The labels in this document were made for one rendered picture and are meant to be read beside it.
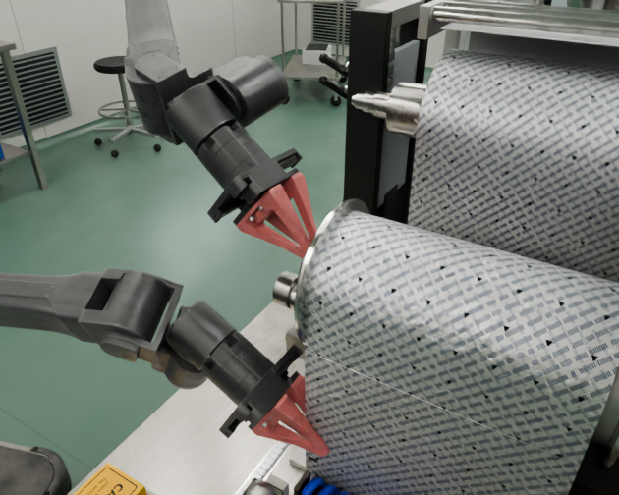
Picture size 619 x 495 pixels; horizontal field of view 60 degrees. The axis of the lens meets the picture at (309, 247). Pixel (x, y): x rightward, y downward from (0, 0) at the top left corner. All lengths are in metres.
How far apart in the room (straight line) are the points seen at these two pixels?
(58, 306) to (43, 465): 1.19
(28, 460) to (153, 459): 1.00
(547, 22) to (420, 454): 0.44
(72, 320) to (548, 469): 0.45
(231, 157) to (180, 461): 0.45
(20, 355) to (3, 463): 0.79
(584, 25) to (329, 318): 0.38
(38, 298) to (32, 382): 1.76
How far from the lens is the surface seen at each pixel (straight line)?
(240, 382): 0.56
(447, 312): 0.42
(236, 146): 0.54
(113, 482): 0.79
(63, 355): 2.46
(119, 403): 2.19
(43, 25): 4.58
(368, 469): 0.58
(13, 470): 1.80
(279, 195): 0.52
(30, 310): 0.64
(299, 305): 0.46
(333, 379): 0.51
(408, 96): 0.67
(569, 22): 0.63
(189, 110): 0.56
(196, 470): 0.81
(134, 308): 0.57
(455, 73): 0.63
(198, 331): 0.57
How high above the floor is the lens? 1.55
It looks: 32 degrees down
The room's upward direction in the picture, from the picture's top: straight up
